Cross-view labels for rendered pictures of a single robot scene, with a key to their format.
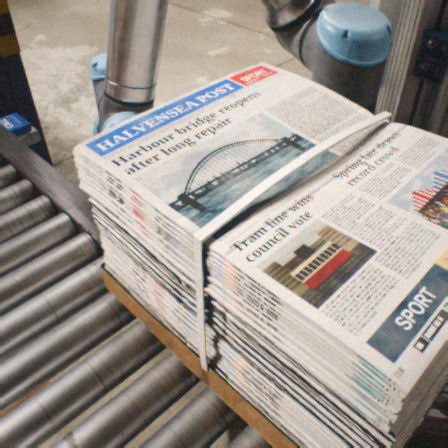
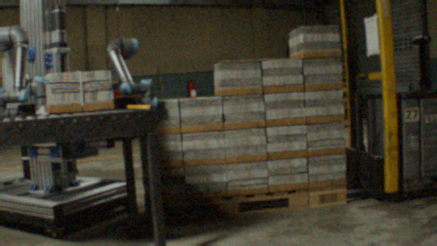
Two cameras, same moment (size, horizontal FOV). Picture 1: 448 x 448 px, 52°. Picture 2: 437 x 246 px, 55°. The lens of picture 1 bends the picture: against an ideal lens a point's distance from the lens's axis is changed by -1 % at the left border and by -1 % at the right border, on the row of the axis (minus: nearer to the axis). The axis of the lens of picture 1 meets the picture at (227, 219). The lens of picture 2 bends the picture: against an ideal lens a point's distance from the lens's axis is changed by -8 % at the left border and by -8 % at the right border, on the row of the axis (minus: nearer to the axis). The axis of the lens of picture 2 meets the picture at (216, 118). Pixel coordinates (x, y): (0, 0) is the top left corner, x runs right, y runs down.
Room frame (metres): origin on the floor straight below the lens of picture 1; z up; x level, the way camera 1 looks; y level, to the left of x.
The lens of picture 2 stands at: (-1.29, 2.19, 0.87)
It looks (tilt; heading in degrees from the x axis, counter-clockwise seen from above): 3 degrees down; 289
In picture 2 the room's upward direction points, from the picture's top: 3 degrees counter-clockwise
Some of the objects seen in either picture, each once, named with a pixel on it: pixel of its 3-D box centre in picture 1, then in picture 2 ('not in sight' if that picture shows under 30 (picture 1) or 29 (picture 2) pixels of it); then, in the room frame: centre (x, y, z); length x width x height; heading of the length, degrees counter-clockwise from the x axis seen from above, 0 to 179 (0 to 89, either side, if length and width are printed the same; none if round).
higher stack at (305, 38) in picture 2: not in sight; (317, 115); (-0.92, -1.22, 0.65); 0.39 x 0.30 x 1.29; 114
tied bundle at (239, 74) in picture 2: not in sight; (236, 79); (-0.37, -0.98, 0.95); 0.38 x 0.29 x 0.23; 115
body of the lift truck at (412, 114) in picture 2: not in sight; (412, 140); (-1.65, -1.55, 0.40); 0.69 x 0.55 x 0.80; 114
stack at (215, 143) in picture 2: not in sight; (222, 153); (-0.25, -0.92, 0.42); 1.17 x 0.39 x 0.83; 24
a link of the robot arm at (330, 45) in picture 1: (348, 53); (42, 86); (0.75, -0.20, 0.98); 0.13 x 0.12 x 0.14; 18
